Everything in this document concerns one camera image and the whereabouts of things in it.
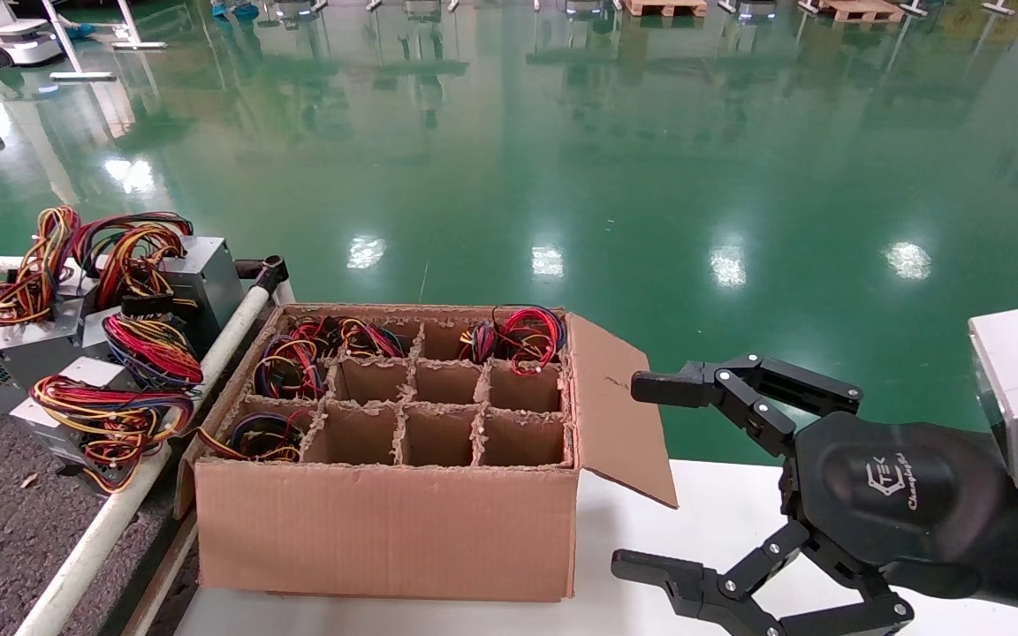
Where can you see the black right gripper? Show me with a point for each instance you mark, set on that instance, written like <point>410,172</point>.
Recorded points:
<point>898,495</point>

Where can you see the cardboard box with dividers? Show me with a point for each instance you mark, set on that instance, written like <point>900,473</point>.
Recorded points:
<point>385,530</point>

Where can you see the wooden pallet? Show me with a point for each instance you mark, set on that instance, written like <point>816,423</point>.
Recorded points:
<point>862,9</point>
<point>664,7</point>

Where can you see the grey power supply, fan grille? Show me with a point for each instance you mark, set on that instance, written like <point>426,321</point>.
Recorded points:
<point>32,349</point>

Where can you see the white mobile robot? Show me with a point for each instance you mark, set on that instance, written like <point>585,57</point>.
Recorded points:
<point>10,35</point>

